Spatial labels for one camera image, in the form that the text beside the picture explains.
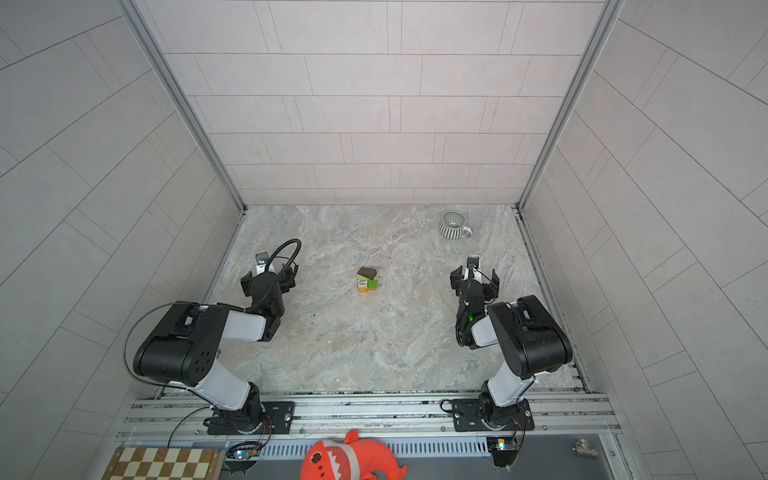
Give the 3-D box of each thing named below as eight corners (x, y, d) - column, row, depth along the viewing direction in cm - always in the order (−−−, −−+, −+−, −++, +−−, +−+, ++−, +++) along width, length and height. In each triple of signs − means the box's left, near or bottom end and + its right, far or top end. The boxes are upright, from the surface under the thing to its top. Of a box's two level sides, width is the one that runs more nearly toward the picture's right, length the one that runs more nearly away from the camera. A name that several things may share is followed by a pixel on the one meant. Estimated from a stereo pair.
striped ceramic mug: (440, 241, 107) (441, 231, 103) (437, 221, 114) (439, 211, 109) (468, 241, 108) (472, 231, 103) (465, 221, 114) (467, 211, 109)
